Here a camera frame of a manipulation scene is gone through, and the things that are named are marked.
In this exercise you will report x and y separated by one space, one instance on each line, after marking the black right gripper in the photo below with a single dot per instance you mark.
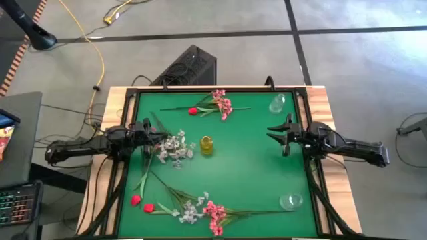
297 136

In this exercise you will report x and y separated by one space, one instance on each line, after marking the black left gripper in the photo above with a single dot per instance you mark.
140 136

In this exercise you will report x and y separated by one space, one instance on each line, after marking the white artificial flower spray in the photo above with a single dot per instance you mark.
190 213
173 146

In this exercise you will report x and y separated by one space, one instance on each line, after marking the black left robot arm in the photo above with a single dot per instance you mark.
76 148

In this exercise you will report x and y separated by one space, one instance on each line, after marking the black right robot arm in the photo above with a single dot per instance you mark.
360 150

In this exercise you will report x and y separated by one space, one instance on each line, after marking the clear ribbed glass vase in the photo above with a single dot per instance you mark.
277 104

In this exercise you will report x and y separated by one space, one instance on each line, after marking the yellow glass vase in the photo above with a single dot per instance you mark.
207 145

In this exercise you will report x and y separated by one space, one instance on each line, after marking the clear round glass vase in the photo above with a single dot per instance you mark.
291 201

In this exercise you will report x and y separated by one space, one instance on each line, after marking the green table mat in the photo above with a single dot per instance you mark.
250 173

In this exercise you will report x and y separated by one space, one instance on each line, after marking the black computer tower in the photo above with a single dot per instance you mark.
190 66

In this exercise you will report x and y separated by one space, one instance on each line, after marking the black desk foot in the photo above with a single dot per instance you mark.
60 180

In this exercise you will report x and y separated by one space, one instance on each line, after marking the grey desk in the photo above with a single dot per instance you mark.
23 146

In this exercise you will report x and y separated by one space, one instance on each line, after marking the grey metal stand foot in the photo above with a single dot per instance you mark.
417 128

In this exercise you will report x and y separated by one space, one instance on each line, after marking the dark tablet device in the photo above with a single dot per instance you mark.
8 120

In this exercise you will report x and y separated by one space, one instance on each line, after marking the colourful snack bag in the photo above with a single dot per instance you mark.
6 141

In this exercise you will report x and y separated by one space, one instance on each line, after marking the black stand foot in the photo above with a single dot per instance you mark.
40 38

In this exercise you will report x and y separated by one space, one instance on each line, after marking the backlit black keyboard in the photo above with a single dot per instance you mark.
18 205

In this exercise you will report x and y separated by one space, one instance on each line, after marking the black mat orange stripes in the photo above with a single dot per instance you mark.
6 60

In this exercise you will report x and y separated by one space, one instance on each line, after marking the black aluminium table frame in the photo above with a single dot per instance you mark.
113 216

